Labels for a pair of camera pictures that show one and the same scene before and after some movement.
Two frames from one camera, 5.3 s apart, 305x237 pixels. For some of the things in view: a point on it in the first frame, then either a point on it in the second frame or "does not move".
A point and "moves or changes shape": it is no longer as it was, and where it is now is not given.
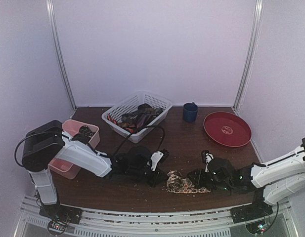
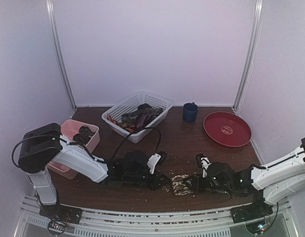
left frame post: (50, 8) does not move
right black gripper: (201, 176) -> (199, 181)
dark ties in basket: (133, 121) does not move
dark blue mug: (190, 110) does not move
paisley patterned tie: (175, 183) moves or changes shape
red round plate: (227, 129) does not move
